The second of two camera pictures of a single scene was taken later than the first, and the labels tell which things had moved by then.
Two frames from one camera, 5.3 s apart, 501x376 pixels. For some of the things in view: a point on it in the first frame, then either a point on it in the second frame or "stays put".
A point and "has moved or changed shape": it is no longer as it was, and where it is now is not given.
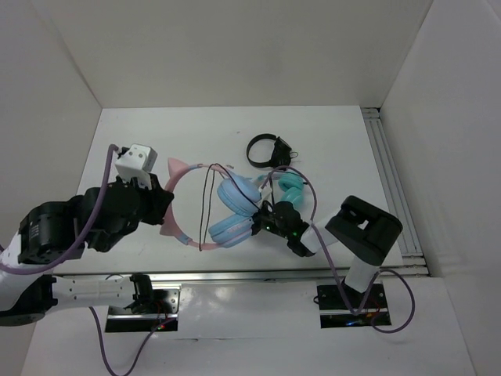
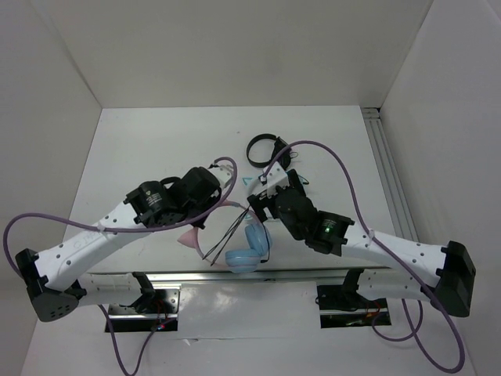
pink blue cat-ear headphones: x=239 y=200 to x=257 y=244
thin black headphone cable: x=210 y=193 has moved or changed shape
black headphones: x=281 y=155 stays put
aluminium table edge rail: x=288 y=276 stays put
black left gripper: x=158 y=199 to x=212 y=199
